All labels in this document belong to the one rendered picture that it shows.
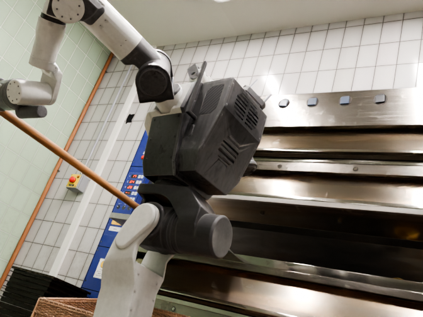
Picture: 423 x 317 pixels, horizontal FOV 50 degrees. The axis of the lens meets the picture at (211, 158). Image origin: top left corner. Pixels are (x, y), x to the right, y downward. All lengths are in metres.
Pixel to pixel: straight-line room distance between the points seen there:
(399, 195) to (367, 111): 0.48
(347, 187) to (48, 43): 1.42
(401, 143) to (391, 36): 0.66
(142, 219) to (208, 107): 0.36
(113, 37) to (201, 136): 0.35
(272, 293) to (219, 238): 0.91
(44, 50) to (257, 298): 1.34
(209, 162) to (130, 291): 0.39
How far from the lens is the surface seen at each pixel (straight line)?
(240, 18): 2.91
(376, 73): 2.45
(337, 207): 1.92
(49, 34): 1.27
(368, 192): 2.09
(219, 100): 1.26
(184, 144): 1.24
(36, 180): 3.16
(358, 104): 2.35
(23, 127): 1.60
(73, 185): 2.92
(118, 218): 2.23
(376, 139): 2.22
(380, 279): 1.94
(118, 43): 1.26
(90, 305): 2.27
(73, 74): 3.37
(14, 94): 1.31
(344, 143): 2.24
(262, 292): 2.06
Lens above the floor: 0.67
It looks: 24 degrees up
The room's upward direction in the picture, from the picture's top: 18 degrees clockwise
